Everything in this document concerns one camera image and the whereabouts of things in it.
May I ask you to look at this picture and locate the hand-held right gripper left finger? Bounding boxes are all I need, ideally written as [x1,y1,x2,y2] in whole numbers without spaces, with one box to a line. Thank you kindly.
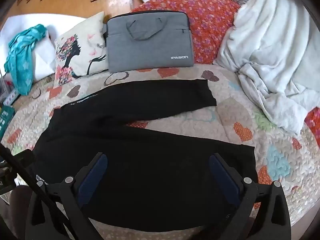
[25,152,108,240]

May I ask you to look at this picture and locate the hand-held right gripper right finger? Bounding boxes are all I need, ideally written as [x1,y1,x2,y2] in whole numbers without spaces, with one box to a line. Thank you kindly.
[209,152,292,240]

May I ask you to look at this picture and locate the black pants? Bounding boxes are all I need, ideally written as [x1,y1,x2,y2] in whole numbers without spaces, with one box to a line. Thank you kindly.
[31,79,258,232]

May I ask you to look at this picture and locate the green box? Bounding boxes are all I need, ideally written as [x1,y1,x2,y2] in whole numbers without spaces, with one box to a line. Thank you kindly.
[0,104,15,133]

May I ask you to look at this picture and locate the heart print quilt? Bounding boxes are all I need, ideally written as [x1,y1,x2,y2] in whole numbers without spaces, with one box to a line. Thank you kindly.
[0,64,320,240]

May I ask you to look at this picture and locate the teal scarf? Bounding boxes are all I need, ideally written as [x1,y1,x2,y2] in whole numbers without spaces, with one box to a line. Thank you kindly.
[4,24,48,96]

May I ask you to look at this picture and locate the printed figure pillow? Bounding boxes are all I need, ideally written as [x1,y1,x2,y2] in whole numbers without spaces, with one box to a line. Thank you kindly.
[54,11,110,86]

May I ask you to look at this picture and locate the white cushion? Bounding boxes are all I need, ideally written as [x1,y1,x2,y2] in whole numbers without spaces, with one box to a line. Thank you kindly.
[0,13,87,82]

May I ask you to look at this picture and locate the white fleece blanket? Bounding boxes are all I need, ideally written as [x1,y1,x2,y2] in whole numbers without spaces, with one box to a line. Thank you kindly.
[213,0,320,136]

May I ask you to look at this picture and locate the grey laptop bag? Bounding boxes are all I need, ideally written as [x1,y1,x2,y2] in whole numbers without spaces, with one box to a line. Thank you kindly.
[102,10,195,73]

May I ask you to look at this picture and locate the red floral cushion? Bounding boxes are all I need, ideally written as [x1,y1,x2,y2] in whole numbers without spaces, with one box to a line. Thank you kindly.
[131,0,241,65]

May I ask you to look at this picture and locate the wooden staircase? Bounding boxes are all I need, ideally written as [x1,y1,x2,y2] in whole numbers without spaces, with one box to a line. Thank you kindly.
[7,0,152,25]

